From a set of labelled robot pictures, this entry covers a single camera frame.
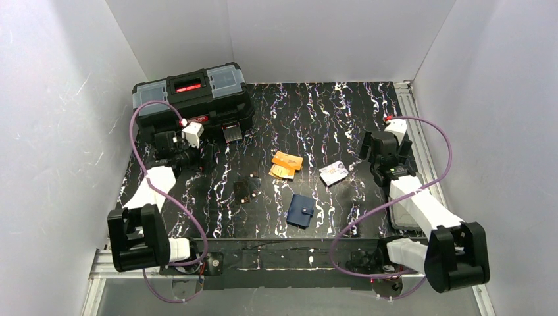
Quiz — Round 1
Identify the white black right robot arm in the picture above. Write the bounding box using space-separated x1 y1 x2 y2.
359 131 490 293

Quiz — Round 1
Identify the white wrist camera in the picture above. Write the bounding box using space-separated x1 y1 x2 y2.
384 117 407 143
181 122 204 149

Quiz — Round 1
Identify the black red toolbox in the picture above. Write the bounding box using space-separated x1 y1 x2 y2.
132 62 255 144

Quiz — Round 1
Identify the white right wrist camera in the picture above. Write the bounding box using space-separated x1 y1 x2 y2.
384 117 407 143

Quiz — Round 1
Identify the orange credit card stack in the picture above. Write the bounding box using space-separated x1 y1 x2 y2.
269 151 303 180

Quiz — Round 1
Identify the navy blue card holder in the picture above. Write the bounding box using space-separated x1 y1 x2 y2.
286 194 315 229

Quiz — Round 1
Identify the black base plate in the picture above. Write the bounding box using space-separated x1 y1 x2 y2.
160 239 403 296

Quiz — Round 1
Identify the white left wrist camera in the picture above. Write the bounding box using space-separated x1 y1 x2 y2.
181 122 204 149

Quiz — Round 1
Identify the white card stack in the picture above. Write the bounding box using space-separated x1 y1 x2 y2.
319 161 349 186

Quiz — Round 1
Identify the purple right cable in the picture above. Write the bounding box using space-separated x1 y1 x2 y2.
329 116 453 301

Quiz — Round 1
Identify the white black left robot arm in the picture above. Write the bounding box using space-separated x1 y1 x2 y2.
107 132 216 272

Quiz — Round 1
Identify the black card stack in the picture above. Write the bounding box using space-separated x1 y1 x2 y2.
233 175 262 204

